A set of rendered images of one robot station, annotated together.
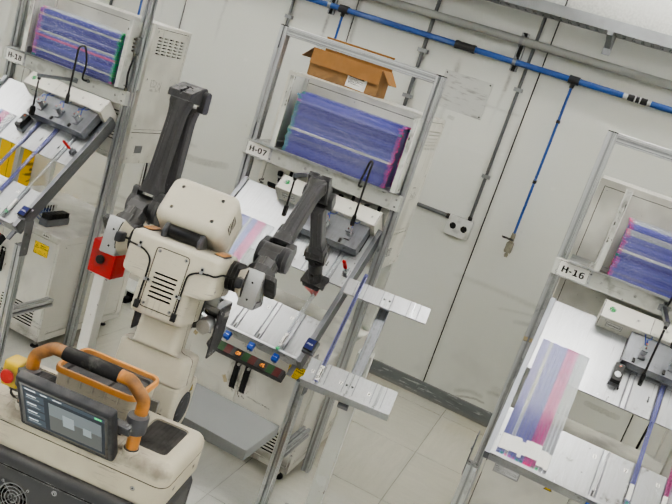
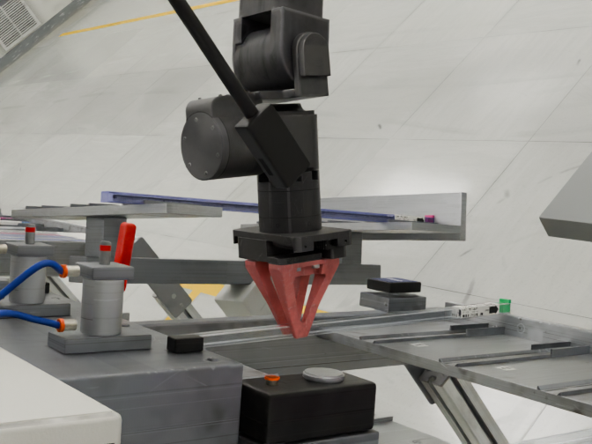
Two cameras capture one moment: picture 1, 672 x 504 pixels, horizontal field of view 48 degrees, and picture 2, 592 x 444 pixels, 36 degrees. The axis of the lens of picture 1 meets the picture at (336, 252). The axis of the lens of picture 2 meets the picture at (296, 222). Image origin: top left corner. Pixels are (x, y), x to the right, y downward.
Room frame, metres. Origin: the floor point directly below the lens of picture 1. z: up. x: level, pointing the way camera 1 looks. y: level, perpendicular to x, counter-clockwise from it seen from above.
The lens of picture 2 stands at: (3.36, 0.58, 1.38)
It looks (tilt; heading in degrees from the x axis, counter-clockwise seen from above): 27 degrees down; 225
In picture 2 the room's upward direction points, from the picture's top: 34 degrees counter-clockwise
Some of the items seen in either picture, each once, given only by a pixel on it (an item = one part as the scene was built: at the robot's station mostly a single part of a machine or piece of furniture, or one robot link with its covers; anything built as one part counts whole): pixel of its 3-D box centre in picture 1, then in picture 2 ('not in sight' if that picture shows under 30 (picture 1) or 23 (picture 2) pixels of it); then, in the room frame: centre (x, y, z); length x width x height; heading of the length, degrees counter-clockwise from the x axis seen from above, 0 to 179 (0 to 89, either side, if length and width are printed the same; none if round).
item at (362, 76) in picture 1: (367, 71); not in sight; (3.57, 0.13, 1.82); 0.68 x 0.30 x 0.20; 72
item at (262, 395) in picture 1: (267, 373); not in sight; (3.38, 0.13, 0.31); 0.70 x 0.65 x 0.62; 72
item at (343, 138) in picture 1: (345, 138); not in sight; (3.25, 0.11, 1.52); 0.51 x 0.13 x 0.27; 72
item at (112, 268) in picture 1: (92, 319); not in sight; (3.16, 0.96, 0.39); 0.24 x 0.24 x 0.78; 72
